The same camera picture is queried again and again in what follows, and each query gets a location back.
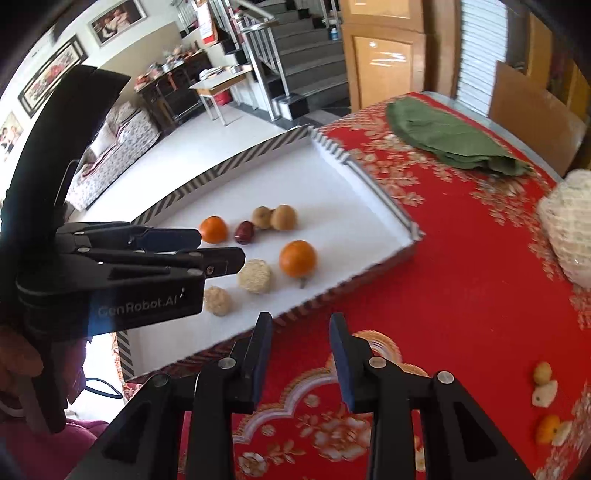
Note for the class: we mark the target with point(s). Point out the person's left hand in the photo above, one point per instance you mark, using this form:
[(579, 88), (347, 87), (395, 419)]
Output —
[(14, 355)]

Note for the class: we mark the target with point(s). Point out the brown wooden chair back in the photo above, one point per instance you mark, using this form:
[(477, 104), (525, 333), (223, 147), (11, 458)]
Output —
[(531, 115)]

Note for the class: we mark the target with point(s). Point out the wide framed wall picture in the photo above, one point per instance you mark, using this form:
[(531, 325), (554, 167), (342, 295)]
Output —
[(51, 76)]

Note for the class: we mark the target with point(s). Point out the dark wooden cabinet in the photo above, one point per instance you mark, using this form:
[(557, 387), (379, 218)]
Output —
[(175, 97)]

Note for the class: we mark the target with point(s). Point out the large red date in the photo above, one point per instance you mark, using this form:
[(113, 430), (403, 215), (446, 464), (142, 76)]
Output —
[(244, 231)]

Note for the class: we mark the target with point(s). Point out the striped white cardboard box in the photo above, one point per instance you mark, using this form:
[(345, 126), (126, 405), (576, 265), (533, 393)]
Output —
[(323, 194)]

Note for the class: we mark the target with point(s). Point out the wooden door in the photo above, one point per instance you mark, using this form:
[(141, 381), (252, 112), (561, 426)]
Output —
[(383, 60)]

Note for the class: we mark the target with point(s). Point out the small white table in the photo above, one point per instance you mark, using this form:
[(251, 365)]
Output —
[(217, 83)]

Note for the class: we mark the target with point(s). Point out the floral sofa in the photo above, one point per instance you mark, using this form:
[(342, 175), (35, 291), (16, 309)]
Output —
[(115, 147)]

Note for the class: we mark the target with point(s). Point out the white knitted hat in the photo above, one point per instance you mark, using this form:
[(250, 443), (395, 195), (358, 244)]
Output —
[(570, 230)]

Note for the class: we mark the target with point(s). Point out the orange mandarin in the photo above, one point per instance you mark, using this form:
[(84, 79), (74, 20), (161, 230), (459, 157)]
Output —
[(547, 429), (298, 258), (213, 229)]

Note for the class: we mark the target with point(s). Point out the green cloth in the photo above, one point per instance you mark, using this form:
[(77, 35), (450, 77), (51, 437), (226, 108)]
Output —
[(443, 138)]

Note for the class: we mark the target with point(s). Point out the person's maroon clothing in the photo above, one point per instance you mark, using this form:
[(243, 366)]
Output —
[(55, 454)]

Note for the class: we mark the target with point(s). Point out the grey staircase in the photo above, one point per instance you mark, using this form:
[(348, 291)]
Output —
[(309, 60)]

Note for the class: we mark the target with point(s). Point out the metal stair railing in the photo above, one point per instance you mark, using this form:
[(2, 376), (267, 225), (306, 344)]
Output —
[(263, 55)]

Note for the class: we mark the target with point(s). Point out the white ribbed shutter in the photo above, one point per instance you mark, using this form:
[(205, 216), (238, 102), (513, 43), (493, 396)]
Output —
[(480, 46)]

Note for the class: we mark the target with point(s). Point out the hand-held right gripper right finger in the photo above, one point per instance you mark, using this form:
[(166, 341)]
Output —
[(344, 369)]

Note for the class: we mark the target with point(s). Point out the small brown longan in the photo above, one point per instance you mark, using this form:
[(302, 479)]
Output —
[(261, 218), (542, 373)]

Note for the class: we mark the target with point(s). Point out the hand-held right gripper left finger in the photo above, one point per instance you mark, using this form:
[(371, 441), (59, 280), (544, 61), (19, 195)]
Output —
[(259, 364)]

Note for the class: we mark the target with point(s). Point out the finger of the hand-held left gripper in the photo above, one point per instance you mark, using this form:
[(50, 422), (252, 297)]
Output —
[(171, 237), (221, 261)]

